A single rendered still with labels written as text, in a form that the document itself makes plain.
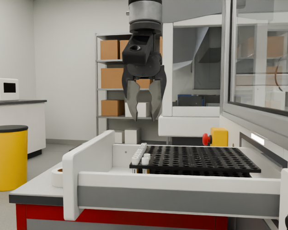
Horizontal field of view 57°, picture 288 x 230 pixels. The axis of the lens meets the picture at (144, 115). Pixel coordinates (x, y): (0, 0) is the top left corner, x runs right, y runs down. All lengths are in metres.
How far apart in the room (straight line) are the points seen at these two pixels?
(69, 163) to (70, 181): 0.03
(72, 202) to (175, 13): 1.11
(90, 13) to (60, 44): 0.84
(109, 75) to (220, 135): 3.80
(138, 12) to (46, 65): 5.06
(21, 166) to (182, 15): 2.38
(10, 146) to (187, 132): 2.12
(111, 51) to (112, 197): 4.18
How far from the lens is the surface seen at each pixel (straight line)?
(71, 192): 0.46
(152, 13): 0.60
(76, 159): 0.45
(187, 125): 1.35
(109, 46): 4.59
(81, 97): 5.23
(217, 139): 0.86
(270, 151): 0.50
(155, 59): 0.58
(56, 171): 0.82
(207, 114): 1.35
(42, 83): 5.65
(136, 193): 0.45
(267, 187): 0.46
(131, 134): 4.50
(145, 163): 0.47
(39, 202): 0.79
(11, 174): 3.15
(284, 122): 0.44
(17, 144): 3.08
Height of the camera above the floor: 1.03
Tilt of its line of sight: 5 degrees down
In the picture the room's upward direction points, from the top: straight up
